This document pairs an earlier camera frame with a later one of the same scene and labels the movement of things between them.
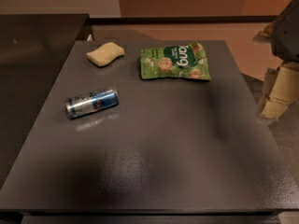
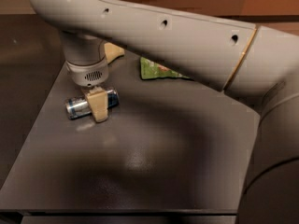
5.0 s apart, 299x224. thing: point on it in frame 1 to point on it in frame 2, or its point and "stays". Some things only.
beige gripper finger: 284,90 to 98,101
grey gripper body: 286,37 to 89,75
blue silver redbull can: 90,103 stays
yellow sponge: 106,53 stays
